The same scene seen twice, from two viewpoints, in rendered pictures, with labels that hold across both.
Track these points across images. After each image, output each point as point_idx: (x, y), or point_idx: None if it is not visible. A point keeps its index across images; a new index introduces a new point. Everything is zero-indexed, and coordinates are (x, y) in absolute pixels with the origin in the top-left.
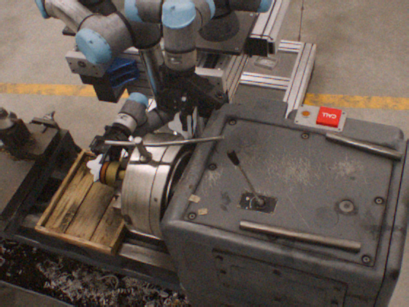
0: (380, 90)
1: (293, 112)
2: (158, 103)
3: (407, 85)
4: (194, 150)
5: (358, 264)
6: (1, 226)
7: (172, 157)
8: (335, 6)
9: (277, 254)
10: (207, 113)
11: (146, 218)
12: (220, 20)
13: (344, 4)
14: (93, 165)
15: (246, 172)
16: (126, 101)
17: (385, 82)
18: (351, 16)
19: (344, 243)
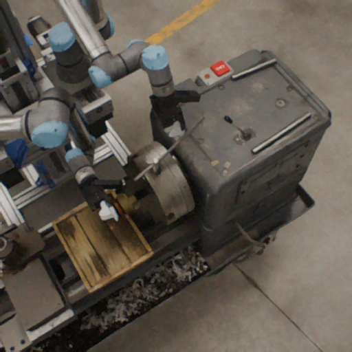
0: (115, 53)
1: (199, 80)
2: (163, 125)
3: (127, 39)
4: (173, 143)
5: (316, 122)
6: (68, 314)
7: (170, 156)
8: (25, 17)
9: (281, 150)
10: (97, 134)
11: (183, 203)
12: (82, 62)
13: (29, 12)
14: (106, 212)
15: (220, 128)
16: (72, 161)
17: (113, 47)
18: (44, 18)
19: (303, 117)
